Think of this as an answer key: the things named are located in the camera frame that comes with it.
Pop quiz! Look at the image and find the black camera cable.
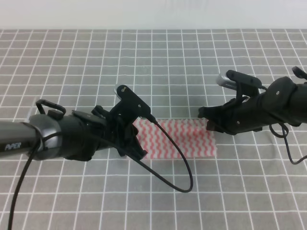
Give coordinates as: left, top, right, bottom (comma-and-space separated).
7, 115, 194, 230
259, 86, 307, 165

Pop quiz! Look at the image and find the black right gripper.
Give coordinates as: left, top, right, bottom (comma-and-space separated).
198, 97, 264, 135

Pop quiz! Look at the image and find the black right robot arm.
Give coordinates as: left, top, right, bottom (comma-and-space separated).
198, 70, 307, 135

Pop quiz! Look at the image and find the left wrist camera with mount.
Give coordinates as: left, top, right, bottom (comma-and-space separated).
111, 85, 152, 121

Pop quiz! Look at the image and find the black right camera cable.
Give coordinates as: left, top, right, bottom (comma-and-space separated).
259, 86, 307, 165

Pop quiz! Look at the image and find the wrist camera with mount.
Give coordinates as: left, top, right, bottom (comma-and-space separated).
111, 85, 152, 121
216, 70, 262, 104

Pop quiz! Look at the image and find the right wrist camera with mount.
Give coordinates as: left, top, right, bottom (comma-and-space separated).
216, 70, 262, 104

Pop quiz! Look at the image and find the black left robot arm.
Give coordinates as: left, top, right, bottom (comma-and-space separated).
0, 99, 147, 161

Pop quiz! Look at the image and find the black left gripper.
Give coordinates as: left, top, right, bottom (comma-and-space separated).
92, 105, 147, 160

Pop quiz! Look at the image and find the black left camera cable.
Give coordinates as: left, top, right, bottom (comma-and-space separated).
7, 115, 194, 230

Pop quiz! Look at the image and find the pink white wavy towel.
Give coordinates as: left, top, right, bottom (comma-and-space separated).
133, 118, 217, 159

